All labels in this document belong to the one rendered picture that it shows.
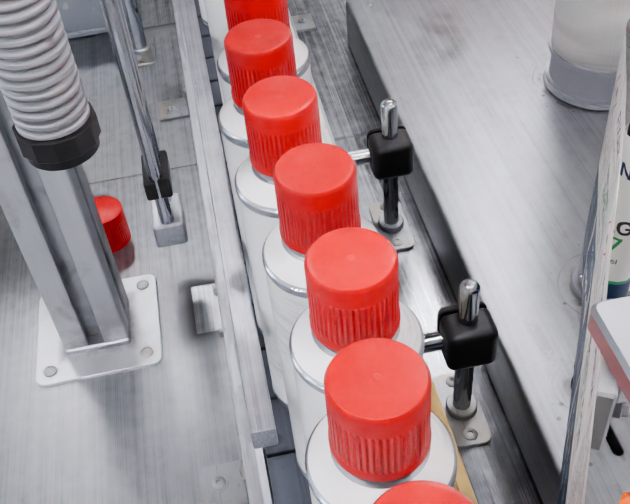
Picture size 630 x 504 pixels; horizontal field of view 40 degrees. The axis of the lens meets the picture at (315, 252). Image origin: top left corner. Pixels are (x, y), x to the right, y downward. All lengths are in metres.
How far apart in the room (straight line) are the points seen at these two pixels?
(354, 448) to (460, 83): 0.51
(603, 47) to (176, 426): 0.41
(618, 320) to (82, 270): 0.42
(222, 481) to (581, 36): 0.41
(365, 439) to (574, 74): 0.50
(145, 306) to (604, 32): 0.39
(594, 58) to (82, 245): 0.40
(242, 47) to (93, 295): 0.24
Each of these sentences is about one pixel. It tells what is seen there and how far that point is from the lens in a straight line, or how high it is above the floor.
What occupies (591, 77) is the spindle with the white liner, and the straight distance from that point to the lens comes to 0.71.
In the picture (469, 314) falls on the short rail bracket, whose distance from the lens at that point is 0.49.
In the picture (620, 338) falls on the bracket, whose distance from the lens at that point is 0.20.
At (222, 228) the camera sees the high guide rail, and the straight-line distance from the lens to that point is 0.50.
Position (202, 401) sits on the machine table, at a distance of 0.59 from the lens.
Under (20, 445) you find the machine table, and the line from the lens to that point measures 0.61.
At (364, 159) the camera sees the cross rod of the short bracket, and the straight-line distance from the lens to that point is 0.62.
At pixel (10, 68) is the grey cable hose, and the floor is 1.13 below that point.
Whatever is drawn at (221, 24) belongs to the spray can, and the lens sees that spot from 0.67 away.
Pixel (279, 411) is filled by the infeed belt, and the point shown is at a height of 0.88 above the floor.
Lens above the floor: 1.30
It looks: 45 degrees down
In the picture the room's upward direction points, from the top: 6 degrees counter-clockwise
